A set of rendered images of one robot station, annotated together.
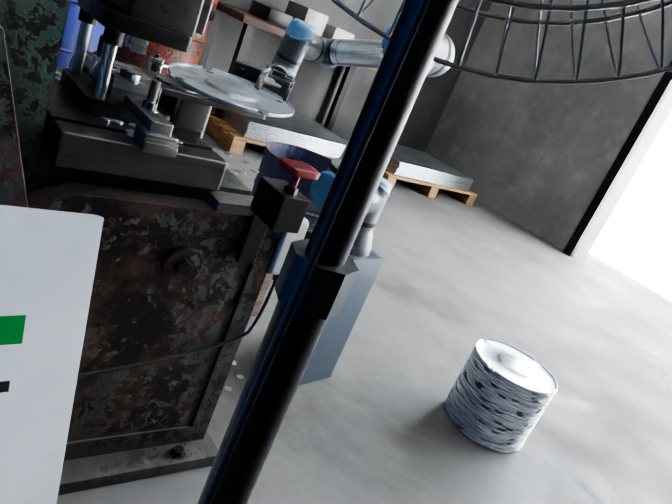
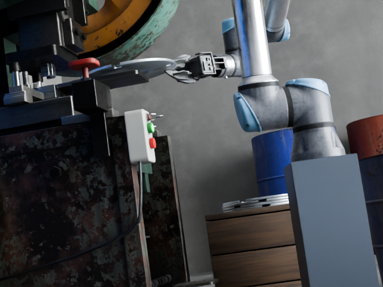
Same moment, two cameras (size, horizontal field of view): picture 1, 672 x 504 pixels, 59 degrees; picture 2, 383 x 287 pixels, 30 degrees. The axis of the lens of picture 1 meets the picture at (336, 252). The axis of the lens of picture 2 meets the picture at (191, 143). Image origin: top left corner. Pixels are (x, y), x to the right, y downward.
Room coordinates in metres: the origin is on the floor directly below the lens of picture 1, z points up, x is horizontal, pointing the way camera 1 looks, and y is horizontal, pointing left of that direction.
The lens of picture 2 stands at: (0.25, -1.44, 0.30)
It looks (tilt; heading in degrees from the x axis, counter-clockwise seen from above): 7 degrees up; 54
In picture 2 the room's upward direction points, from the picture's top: 8 degrees counter-clockwise
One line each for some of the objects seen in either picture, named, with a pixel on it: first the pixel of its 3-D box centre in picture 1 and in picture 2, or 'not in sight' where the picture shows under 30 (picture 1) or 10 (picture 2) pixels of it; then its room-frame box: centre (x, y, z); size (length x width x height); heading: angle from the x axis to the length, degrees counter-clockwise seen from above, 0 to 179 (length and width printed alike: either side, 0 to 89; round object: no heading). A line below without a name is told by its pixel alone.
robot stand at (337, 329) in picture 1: (319, 307); (331, 241); (1.68, -0.02, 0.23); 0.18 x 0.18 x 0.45; 54
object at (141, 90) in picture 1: (124, 81); (50, 98); (1.15, 0.51, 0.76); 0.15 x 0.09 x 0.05; 44
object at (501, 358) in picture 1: (515, 365); not in sight; (1.82, -0.70, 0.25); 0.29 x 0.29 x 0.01
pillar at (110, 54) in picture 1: (107, 60); (16, 81); (1.04, 0.50, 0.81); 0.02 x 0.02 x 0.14
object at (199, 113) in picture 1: (196, 119); (105, 101); (1.27, 0.39, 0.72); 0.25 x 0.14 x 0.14; 134
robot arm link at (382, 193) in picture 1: (366, 194); (306, 102); (1.68, -0.01, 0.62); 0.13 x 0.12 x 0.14; 148
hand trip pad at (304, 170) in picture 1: (293, 183); (85, 76); (1.07, 0.12, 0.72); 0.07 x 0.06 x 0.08; 134
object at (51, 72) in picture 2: (137, 41); (49, 71); (1.15, 0.51, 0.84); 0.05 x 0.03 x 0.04; 44
